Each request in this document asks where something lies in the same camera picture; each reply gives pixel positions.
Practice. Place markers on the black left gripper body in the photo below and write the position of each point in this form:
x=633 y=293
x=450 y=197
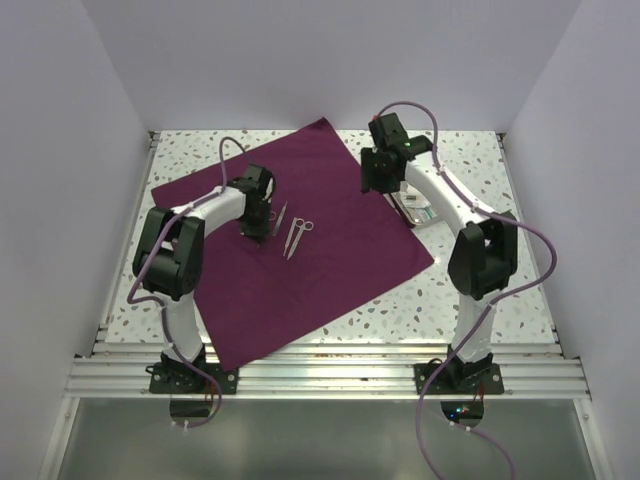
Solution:
x=256 y=222

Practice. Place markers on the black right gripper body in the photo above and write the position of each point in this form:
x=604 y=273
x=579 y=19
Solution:
x=373 y=173

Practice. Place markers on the steel tweezers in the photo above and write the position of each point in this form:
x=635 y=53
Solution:
x=279 y=219

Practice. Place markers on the steel probe handle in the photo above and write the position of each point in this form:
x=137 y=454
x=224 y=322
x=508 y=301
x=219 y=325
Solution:
x=292 y=229

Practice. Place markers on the steel surgical scissors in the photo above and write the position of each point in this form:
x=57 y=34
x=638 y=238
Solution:
x=303 y=227

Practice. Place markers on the stainless steel tray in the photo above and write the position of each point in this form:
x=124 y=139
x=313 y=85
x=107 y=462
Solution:
x=407 y=214

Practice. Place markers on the green white suture packet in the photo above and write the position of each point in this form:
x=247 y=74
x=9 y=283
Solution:
x=425 y=215

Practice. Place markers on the clear blister pack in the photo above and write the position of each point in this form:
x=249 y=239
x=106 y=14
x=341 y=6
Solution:
x=413 y=200

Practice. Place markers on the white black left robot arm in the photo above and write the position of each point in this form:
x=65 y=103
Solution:
x=169 y=257

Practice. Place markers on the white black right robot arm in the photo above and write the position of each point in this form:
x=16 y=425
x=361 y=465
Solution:
x=484 y=255

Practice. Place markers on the purple cloth mat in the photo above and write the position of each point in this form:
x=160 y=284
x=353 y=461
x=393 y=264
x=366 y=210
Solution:
x=252 y=301

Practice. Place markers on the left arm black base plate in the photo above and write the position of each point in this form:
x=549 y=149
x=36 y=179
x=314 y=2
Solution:
x=185 y=381

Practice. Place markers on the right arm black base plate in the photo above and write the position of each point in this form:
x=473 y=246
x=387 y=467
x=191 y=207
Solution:
x=453 y=381

